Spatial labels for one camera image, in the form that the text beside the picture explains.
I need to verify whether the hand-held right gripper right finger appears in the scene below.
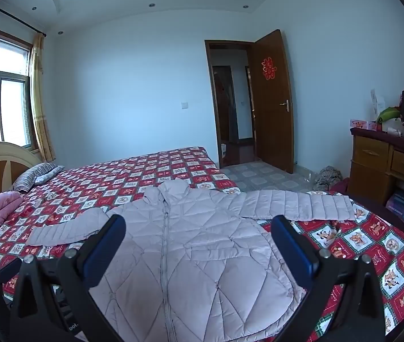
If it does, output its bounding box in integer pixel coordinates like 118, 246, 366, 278
271, 215, 397, 342

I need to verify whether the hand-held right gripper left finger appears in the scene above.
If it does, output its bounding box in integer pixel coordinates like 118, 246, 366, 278
9, 215, 126, 342

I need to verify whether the pale pink puffer jacket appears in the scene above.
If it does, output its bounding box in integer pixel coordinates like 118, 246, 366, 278
27, 178, 356, 342

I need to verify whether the red checked printed bedspread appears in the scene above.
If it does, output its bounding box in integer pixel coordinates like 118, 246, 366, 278
0, 146, 404, 336

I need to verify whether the grey cloth pile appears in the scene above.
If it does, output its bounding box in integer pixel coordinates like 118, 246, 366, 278
312, 165, 344, 192

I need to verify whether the striped pillow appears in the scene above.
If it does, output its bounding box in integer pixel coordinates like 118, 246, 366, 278
12, 162, 65, 193

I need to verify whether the wooden dresser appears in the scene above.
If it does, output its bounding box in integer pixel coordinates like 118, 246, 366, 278
349, 127, 404, 215

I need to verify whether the brown wooden door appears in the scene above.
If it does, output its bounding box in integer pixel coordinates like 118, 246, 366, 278
252, 29, 295, 175

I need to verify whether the pink box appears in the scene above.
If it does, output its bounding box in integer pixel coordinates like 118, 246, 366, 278
350, 119, 378, 132

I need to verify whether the yellow patterned curtain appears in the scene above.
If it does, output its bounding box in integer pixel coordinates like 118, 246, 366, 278
31, 33, 57, 163

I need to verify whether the window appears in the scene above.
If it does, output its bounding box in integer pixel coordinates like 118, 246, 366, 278
0, 32, 33, 150

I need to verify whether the green cloth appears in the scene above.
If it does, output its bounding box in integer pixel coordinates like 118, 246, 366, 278
376, 107, 401, 124

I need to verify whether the red paper door decoration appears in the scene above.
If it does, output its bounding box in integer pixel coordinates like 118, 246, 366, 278
261, 56, 277, 80

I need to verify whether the black curtain rod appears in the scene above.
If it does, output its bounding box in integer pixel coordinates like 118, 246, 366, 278
0, 5, 48, 37

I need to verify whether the brown door frame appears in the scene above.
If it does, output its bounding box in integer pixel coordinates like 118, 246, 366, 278
204, 39, 259, 169

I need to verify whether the white wall paper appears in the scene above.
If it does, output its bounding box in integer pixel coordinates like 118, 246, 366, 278
370, 89, 386, 115

